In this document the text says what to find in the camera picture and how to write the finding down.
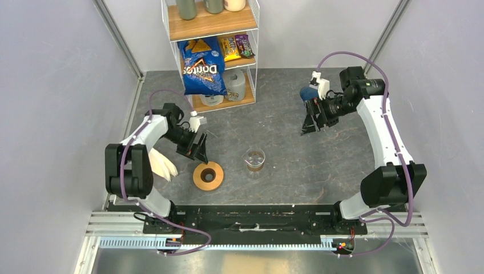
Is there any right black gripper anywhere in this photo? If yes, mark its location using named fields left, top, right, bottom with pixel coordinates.
left=299, top=94, right=358, bottom=135

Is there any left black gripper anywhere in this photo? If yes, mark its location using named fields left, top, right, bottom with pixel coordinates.
left=161, top=127, right=208, bottom=164

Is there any round wooden dripper stand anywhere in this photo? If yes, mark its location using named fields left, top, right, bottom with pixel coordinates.
left=192, top=162, right=224, bottom=191

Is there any coffee filter paper pack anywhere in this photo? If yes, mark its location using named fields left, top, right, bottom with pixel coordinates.
left=148, top=148, right=179, bottom=182

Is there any clear glass cup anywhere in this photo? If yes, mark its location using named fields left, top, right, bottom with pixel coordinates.
left=243, top=147, right=266, bottom=180

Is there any white wire shelf rack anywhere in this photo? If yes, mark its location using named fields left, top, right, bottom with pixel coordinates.
left=161, top=1, right=260, bottom=113

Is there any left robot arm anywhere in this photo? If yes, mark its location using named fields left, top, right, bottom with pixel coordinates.
left=104, top=103, right=208, bottom=233

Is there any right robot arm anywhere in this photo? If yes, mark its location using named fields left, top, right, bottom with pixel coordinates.
left=300, top=67, right=427, bottom=233

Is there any white paper roll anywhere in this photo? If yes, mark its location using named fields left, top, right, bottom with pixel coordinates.
left=199, top=95, right=224, bottom=107

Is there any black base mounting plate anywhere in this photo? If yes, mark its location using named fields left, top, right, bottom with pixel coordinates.
left=110, top=204, right=369, bottom=246

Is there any blue Doritos chip bag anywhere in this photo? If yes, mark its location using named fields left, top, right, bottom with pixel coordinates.
left=177, top=36, right=227, bottom=96

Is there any yellow candy bag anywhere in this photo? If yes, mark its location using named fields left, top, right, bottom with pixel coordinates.
left=219, top=36, right=241, bottom=62

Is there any dark candy bag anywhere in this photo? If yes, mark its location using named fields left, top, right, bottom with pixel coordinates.
left=235, top=34, right=255, bottom=59

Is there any cream lotion bottle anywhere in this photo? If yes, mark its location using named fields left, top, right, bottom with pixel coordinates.
left=224, top=0, right=246, bottom=12

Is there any green pump bottle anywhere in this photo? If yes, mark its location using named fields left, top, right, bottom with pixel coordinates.
left=176, top=0, right=197, bottom=21

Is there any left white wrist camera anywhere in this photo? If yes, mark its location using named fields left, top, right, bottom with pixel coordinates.
left=188, top=111, right=207, bottom=132

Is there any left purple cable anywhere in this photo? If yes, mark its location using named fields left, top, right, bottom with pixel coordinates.
left=119, top=89, right=212, bottom=257

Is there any purple cable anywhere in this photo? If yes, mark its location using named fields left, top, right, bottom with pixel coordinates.
left=316, top=51, right=415, bottom=259
left=119, top=89, right=212, bottom=257

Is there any grey slotted cable duct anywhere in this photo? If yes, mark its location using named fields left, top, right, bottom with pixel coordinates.
left=98, top=236, right=354, bottom=252

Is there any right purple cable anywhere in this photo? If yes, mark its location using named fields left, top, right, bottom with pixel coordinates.
left=316, top=51, right=415, bottom=259

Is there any right aluminium frame post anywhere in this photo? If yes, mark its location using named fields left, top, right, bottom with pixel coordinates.
left=368, top=0, right=411, bottom=63

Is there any aluminium frame post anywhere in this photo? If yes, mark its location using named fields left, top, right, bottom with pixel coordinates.
left=93, top=0, right=144, bottom=80
left=368, top=0, right=411, bottom=63

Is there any left aluminium frame post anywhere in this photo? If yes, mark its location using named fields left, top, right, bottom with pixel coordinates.
left=93, top=0, right=144, bottom=80

